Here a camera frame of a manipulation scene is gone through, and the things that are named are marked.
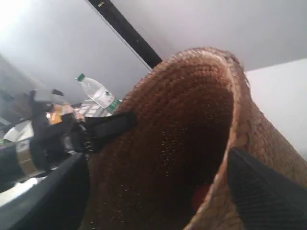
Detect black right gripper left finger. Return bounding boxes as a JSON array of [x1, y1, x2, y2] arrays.
[[0, 153, 89, 230]]

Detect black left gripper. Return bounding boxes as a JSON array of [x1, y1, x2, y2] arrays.
[[14, 90, 137, 173]]

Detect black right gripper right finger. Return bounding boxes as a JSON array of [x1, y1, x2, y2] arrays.
[[227, 148, 307, 230]]

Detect red object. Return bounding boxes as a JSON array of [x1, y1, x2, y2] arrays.
[[191, 184, 210, 209]]

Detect brown woven wicker basket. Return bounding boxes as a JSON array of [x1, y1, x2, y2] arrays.
[[81, 47, 307, 230]]

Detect clear plastic water bottle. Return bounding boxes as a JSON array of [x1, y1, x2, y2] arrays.
[[75, 73, 121, 114]]

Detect dark vertical frame post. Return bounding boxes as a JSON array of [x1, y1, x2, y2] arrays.
[[89, 0, 162, 68]]

